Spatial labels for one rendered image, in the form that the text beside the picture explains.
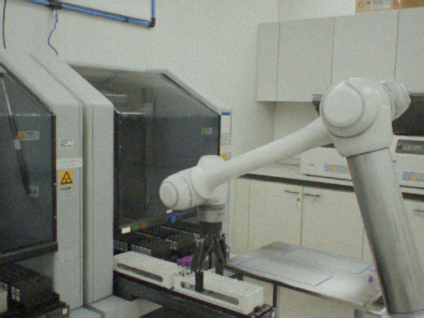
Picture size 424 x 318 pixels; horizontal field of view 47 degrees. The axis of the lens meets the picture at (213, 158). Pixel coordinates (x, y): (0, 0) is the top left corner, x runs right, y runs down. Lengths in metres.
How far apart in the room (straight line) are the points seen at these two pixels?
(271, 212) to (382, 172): 3.06
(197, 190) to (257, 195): 2.86
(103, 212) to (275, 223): 2.58
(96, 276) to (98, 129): 0.52
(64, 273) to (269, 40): 3.25
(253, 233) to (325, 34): 1.79
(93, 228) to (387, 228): 1.01
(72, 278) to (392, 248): 1.05
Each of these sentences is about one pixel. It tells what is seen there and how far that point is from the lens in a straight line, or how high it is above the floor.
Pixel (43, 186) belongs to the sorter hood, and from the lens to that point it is 1.59.
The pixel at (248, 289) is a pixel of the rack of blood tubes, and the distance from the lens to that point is 1.58.
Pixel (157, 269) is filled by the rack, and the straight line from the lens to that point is 1.76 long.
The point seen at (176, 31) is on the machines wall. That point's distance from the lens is 3.69.
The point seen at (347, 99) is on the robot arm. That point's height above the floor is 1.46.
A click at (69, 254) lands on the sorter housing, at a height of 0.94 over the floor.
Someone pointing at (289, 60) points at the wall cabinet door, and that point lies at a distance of 4.38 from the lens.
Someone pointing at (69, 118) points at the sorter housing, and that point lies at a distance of 1.64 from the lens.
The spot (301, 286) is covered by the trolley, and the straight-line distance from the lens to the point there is 1.78.
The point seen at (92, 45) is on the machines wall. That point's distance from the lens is 3.14.
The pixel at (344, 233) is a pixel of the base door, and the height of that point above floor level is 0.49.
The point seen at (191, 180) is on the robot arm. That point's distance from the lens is 1.38.
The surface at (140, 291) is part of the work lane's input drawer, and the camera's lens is 1.80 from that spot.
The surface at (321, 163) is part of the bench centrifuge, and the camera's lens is 3.91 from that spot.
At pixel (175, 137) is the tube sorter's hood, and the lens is 1.97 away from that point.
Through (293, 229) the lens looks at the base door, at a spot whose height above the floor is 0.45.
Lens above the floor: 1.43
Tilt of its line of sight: 6 degrees down
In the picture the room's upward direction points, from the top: 1 degrees clockwise
